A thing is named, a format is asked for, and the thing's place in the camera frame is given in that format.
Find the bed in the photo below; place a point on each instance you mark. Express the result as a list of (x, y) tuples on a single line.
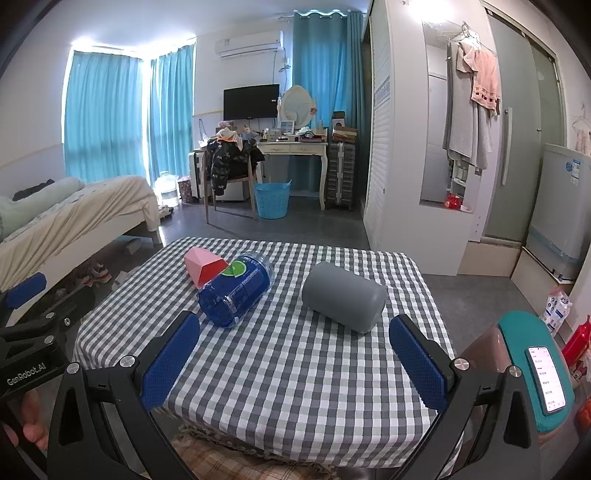
[(69, 230)]

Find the person's left hand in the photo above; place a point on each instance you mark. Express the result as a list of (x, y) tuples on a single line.
[(30, 424)]

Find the smartphone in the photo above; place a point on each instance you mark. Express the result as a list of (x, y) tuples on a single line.
[(548, 378)]

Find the white refrigerator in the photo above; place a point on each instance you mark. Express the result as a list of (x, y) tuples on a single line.
[(558, 207)]

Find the beige blanket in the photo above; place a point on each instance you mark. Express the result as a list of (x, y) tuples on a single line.
[(92, 207)]

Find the red faceted cup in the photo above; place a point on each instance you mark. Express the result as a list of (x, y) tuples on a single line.
[(203, 266)]

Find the oval white mirror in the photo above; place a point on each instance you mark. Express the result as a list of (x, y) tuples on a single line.
[(296, 105)]

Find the grey checkered tablecloth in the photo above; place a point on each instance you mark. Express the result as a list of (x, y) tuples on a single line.
[(286, 374)]

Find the blue plastic basket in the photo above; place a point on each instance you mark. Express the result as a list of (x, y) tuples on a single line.
[(272, 199)]

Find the blue window curtain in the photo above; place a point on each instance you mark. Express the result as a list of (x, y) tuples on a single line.
[(106, 110), (171, 115), (332, 69)]

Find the grey hanging towel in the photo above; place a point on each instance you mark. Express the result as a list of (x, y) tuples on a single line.
[(459, 120)]

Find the dark patterned jacket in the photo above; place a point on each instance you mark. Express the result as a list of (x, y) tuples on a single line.
[(224, 161)]

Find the frosted glass door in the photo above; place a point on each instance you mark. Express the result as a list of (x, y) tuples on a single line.
[(526, 115)]

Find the silver suitcase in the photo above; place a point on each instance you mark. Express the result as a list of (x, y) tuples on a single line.
[(196, 173)]

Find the pink gift bag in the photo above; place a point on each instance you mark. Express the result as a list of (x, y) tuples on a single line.
[(185, 190)]

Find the wooden chair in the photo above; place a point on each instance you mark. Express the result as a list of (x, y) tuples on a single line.
[(231, 182)]

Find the white picture frame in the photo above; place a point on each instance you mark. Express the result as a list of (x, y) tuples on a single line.
[(287, 128)]

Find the cardboard box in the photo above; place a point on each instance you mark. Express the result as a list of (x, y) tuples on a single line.
[(345, 134)]

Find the blue transparent cup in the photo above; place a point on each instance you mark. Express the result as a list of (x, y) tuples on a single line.
[(235, 291)]

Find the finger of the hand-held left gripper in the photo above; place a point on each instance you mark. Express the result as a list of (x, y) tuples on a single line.
[(25, 288), (55, 319)]

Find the cream dressing table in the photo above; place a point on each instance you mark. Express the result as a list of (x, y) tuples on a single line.
[(293, 148)]

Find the white air conditioner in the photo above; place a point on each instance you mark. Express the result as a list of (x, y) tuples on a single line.
[(249, 44)]

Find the orange cloth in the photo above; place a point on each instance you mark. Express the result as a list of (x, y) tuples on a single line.
[(229, 137)]

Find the white printed bag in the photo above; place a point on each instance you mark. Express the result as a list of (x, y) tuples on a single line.
[(556, 309)]

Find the dark ribbed suitcase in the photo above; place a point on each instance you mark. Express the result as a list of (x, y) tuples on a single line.
[(340, 175)]

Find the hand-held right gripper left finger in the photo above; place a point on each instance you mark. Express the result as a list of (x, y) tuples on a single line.
[(168, 369)]

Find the clear water jug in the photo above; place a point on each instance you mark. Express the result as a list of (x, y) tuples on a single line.
[(166, 189)]

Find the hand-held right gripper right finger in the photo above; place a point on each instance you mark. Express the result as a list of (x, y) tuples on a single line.
[(418, 364)]

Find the dark cloth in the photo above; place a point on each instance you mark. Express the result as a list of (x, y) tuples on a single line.
[(27, 193)]

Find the green pillow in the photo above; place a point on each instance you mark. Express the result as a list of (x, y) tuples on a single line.
[(32, 205)]

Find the red box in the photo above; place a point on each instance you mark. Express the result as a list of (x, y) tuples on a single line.
[(454, 202)]

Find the teal seat stool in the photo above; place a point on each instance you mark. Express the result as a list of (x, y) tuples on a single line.
[(517, 334)]

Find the black television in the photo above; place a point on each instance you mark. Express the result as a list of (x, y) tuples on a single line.
[(251, 101)]

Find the beige plaid cloth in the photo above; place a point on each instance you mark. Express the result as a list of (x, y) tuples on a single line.
[(249, 461)]

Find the shoes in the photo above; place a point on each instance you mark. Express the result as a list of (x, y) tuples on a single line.
[(94, 277)]

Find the grey cup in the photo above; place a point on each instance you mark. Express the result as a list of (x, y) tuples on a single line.
[(341, 296)]

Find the pink hanging towel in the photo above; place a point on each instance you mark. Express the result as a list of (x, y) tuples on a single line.
[(487, 83)]

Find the red bottle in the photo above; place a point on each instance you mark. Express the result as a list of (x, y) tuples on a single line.
[(577, 344)]

